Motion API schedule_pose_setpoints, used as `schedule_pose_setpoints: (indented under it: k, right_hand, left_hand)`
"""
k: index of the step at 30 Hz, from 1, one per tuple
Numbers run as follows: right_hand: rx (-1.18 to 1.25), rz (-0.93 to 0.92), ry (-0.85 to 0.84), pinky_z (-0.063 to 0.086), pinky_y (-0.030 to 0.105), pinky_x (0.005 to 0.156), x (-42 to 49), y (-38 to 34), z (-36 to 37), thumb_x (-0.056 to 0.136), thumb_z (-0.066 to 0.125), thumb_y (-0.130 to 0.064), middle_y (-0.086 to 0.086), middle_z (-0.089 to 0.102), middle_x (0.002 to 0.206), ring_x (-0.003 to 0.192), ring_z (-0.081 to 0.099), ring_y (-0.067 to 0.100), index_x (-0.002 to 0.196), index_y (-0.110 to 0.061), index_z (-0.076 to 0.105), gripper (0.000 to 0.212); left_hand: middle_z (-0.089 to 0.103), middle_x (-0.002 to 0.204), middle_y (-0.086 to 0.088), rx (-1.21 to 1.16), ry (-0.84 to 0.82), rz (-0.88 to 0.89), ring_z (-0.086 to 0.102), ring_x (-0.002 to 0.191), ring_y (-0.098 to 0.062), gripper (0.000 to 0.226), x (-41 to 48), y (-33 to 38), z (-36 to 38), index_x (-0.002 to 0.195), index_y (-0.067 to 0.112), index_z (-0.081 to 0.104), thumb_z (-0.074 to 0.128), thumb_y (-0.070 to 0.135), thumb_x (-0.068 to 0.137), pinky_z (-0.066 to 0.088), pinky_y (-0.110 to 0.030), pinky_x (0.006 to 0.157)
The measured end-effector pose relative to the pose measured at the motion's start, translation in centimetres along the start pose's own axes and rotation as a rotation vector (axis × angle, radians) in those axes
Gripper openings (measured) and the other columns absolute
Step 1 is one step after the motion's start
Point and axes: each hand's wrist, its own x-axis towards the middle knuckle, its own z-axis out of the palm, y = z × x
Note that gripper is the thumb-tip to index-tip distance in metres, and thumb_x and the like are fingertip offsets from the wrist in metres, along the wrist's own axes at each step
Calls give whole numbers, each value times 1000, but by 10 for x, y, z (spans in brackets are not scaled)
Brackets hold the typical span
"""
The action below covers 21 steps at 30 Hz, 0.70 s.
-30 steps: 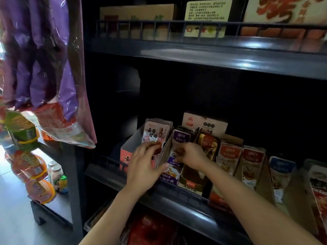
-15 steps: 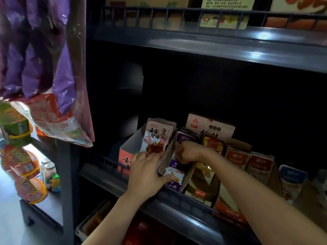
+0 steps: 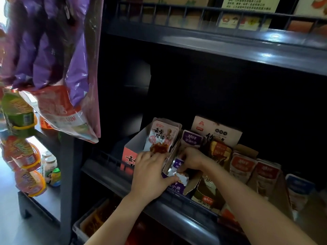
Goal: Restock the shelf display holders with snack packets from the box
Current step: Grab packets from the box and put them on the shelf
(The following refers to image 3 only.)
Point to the person's left hand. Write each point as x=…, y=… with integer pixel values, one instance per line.
x=148, y=176

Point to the person's right hand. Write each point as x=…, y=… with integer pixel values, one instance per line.
x=198, y=159

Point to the handful of purple white packets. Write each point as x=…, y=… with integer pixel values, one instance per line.
x=192, y=138

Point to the purple white snack packet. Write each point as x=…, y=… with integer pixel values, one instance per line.
x=176, y=164

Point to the pink white display carton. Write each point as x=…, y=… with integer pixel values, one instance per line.
x=134, y=150

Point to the handful of red white packets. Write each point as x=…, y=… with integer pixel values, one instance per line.
x=161, y=135

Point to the grey metal store shelf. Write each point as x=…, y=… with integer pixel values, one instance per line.
x=230, y=48

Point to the person's right forearm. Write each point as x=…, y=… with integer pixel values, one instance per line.
x=260, y=211

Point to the person's left forearm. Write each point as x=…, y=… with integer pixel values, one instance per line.
x=117, y=222

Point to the row of snack display cartons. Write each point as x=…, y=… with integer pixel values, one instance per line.
x=240, y=168

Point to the pile of red snack packets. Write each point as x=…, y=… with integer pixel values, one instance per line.
x=135, y=234

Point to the dark orange snack packs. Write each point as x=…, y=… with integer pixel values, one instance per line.
x=97, y=219

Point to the clear plastic tray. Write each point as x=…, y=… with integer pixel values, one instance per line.
x=77, y=229

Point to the small green yellow bottle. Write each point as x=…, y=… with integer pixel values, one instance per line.
x=55, y=177

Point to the small white bottle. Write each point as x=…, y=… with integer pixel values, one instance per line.
x=48, y=163

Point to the black low display rack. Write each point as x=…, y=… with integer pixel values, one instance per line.
x=38, y=211

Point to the plain brown carton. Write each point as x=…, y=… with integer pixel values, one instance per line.
x=173, y=1

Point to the purple clear hanging snack bag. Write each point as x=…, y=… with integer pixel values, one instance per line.
x=46, y=48

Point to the yellow label dark carton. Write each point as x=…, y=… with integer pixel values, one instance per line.
x=250, y=3

